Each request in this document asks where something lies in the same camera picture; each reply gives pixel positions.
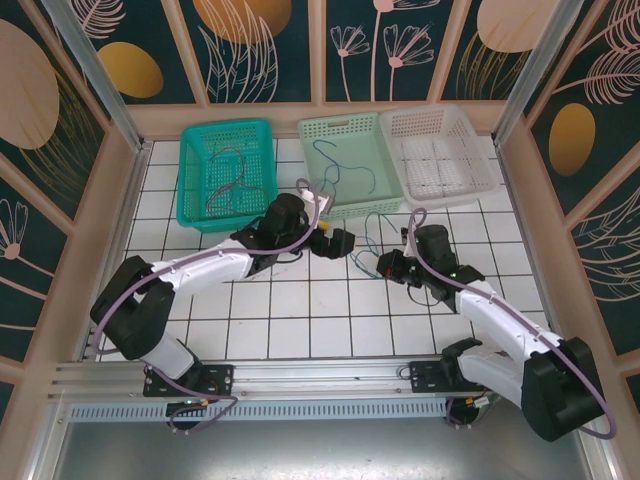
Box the teal plastic basket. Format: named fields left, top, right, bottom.
left=177, top=117, right=280, bottom=234

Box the aluminium frame post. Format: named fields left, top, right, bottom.
left=39, top=0, right=154, bottom=156
left=492, top=0, right=587, bottom=149

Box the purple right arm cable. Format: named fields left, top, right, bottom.
left=407, top=208, right=619, bottom=441

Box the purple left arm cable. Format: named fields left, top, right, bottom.
left=91, top=178, right=324, bottom=434

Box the green circuit board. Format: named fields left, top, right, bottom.
left=469, top=394, right=501, bottom=415

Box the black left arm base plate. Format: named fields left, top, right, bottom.
left=143, top=363, right=236, bottom=399

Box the slotted grey cable duct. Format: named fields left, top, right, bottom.
left=69, top=399, right=451, bottom=421

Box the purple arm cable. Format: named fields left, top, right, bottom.
left=91, top=178, right=324, bottom=434
left=407, top=208, right=619, bottom=441

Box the thin red cable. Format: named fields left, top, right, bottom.
left=206, top=147, right=248, bottom=214
left=207, top=182, right=271, bottom=219

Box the thin blue cable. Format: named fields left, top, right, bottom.
left=312, top=138, right=342, bottom=201
left=338, top=162, right=377, bottom=196

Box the thin teal cable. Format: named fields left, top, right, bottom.
left=349, top=213, right=381, bottom=280

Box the white plastic basket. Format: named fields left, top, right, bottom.
left=378, top=103, right=500, bottom=212

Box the mint green plastic basket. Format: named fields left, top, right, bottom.
left=297, top=112, right=406, bottom=221

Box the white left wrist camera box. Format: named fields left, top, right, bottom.
left=306, top=191, right=335, bottom=222

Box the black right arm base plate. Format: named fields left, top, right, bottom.
left=408, top=360, right=481, bottom=396

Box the aluminium mounting rail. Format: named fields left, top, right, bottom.
left=47, top=353, right=591, bottom=401

